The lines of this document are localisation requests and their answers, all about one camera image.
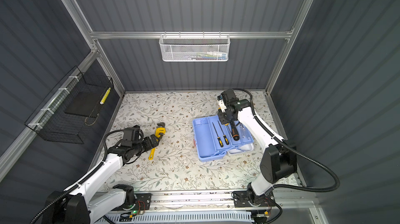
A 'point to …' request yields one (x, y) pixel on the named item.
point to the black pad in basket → (84, 103)
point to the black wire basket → (65, 114)
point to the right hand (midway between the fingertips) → (226, 118)
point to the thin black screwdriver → (221, 143)
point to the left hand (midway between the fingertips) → (153, 142)
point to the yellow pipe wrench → (160, 131)
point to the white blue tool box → (213, 140)
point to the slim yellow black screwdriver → (226, 140)
